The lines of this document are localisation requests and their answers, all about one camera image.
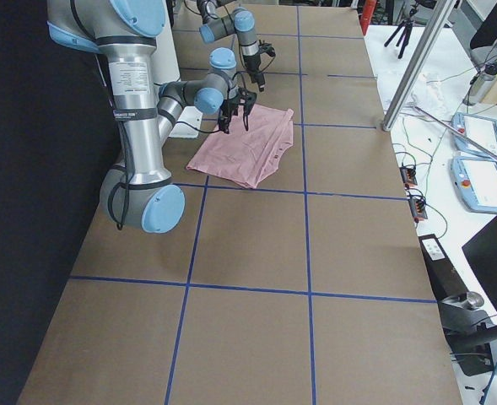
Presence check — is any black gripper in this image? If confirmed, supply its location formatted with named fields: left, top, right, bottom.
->
left=243, top=53, right=266, bottom=92
left=217, top=95, right=251, bottom=134

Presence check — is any pink Snoopy t-shirt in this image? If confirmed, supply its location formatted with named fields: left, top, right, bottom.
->
left=186, top=105, right=294, bottom=189

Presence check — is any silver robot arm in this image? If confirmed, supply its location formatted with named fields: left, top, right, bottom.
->
left=196, top=1, right=276, bottom=92
left=47, top=1, right=257, bottom=234

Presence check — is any black tripod on desk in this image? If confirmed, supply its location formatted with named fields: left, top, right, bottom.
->
left=384, top=5, right=418, bottom=59

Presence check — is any crumpled white cloth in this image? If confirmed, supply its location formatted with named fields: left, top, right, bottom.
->
left=405, top=73, right=451, bottom=121

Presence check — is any far orange connector block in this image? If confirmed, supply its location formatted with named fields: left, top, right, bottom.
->
left=399, top=151, right=418, bottom=189

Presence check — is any orange connector block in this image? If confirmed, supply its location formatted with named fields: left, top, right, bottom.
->
left=399, top=151, right=418, bottom=189
left=407, top=188, right=428, bottom=224

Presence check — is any near orange connector block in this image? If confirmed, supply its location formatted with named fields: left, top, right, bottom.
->
left=407, top=188, right=428, bottom=224

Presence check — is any grey water bottle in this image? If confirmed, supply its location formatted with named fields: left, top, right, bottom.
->
left=462, top=61, right=497, bottom=106

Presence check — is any far blue teach pendant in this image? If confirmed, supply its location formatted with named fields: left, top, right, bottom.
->
left=451, top=112, right=497, bottom=155

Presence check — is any blue teach pendant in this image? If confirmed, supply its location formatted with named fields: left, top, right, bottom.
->
left=451, top=112, right=497, bottom=155
left=451, top=156, right=497, bottom=214

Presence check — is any near blue teach pendant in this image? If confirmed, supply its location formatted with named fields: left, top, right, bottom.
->
left=451, top=156, right=497, bottom=214

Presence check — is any black box white label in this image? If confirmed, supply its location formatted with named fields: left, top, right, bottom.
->
left=419, top=234, right=467, bottom=301

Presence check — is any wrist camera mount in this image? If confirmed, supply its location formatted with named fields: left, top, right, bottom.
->
left=257, top=40, right=276, bottom=58
left=233, top=87, right=257, bottom=115

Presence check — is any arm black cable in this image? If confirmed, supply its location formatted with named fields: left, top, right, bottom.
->
left=229, top=0, right=278, bottom=77
left=95, top=54, right=249, bottom=231

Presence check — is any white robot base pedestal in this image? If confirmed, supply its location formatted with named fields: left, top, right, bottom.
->
left=152, top=0, right=204, bottom=139

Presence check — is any aluminium frame post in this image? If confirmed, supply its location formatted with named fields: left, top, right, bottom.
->
left=381, top=0, right=456, bottom=132

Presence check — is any black camera stand clamp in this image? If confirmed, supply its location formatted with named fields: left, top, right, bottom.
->
left=437, top=292, right=497, bottom=376

